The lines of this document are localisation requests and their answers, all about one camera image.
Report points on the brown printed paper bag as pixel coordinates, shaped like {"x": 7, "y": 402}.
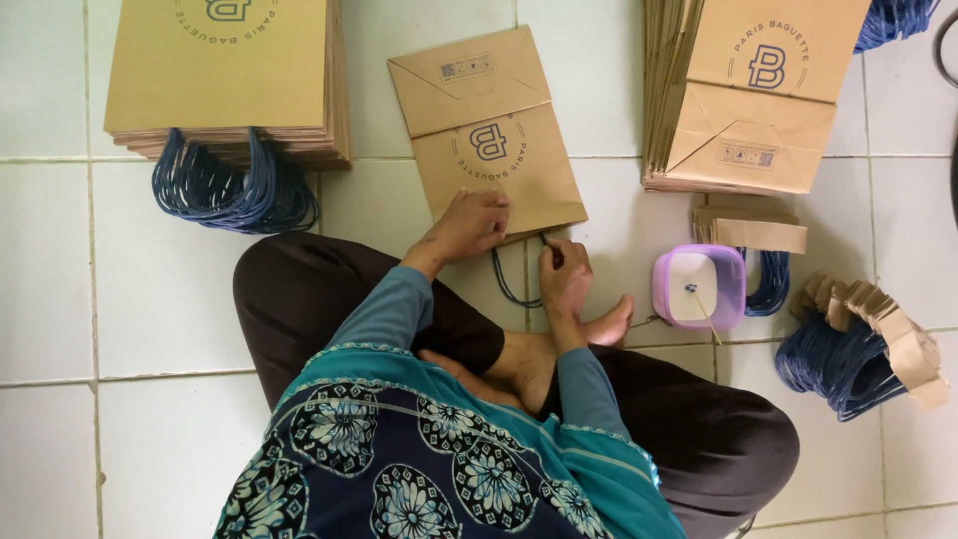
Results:
{"x": 494, "y": 112}

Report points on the purple plastic glue container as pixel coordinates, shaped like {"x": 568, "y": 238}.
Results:
{"x": 730, "y": 288}

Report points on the person's bare foot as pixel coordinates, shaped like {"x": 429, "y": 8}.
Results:
{"x": 535, "y": 359}

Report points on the thin wooden glue stick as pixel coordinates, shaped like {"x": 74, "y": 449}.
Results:
{"x": 706, "y": 314}

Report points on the person's patterned teal scarf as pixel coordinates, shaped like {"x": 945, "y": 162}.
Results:
{"x": 419, "y": 464}

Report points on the white glue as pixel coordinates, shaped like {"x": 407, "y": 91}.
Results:
{"x": 685, "y": 269}

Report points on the person's right fingers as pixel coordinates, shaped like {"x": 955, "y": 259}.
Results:
{"x": 552, "y": 254}

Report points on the person's left fingers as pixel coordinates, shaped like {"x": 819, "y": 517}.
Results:
{"x": 490, "y": 213}

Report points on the person's left hand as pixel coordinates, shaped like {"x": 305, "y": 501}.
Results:
{"x": 458, "y": 228}

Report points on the person's dark trousers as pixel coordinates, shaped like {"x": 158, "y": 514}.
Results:
{"x": 711, "y": 442}

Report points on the person's right hand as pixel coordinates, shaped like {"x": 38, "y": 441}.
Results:
{"x": 566, "y": 288}

